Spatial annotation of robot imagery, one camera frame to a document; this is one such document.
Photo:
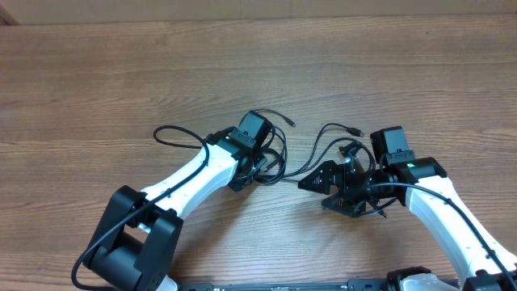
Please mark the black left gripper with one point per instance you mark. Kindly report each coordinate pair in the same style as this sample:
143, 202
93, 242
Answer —
240, 183

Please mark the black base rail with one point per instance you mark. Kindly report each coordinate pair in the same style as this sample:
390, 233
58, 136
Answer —
413, 278

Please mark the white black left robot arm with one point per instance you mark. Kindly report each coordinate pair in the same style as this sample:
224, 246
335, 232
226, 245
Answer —
133, 245

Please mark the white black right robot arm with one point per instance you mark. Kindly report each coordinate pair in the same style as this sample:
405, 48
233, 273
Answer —
423, 186

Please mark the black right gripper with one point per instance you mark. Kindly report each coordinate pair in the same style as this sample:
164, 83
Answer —
327, 170

